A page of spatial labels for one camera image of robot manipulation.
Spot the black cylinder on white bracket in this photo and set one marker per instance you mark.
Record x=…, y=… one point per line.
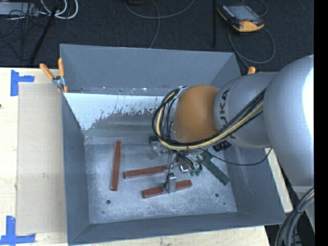
x=221, y=146

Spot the grey metal bin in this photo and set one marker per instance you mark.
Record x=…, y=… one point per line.
x=143, y=209

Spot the red-brown flat block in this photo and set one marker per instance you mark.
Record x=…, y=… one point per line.
x=143, y=172
x=116, y=165
x=153, y=191

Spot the pale flat board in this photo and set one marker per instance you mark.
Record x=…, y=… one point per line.
x=41, y=150

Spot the dark green flat block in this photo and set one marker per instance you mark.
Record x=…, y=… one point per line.
x=217, y=174

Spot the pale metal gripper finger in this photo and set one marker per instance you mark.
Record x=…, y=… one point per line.
x=172, y=184
x=156, y=151

